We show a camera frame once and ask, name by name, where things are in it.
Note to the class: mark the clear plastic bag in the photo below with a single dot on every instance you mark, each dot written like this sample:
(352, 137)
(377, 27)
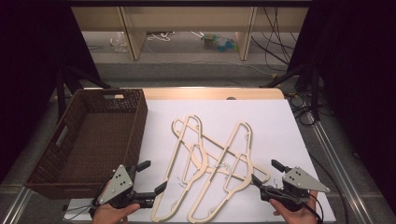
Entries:
(119, 42)

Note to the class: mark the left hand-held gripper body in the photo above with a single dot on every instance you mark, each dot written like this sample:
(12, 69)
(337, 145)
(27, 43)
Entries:
(116, 185)

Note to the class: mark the person's left hand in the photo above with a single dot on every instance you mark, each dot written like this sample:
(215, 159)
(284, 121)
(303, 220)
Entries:
(109, 215)

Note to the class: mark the aluminium floor rail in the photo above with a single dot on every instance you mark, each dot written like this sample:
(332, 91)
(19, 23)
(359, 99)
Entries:
(15, 207)
(337, 161)

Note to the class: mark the cream clothes hanger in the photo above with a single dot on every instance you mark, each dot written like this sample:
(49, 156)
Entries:
(209, 140)
(217, 165)
(173, 158)

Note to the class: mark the person's right hand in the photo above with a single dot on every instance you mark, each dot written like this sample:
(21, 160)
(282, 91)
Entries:
(300, 216)

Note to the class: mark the brown woven basket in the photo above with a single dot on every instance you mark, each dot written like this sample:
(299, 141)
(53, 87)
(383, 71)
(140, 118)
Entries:
(93, 140)

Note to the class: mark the black tripod stand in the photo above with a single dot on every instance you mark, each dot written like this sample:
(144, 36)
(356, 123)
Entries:
(60, 90)
(315, 90)

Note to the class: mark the black curtain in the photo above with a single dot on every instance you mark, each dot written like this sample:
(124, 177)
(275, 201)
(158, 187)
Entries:
(31, 62)
(358, 77)

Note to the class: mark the light wooden table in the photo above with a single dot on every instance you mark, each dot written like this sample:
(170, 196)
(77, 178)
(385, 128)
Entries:
(211, 93)

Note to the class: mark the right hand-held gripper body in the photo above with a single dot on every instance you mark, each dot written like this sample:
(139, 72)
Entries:
(299, 180)

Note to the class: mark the bag of coloured bottles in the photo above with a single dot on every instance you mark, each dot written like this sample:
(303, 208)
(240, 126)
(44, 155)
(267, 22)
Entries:
(219, 43)

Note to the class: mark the beige wooden shelf unit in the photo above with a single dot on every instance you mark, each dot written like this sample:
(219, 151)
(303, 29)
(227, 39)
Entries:
(186, 15)

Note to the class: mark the white table mat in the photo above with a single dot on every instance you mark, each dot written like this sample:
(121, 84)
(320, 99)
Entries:
(267, 124)

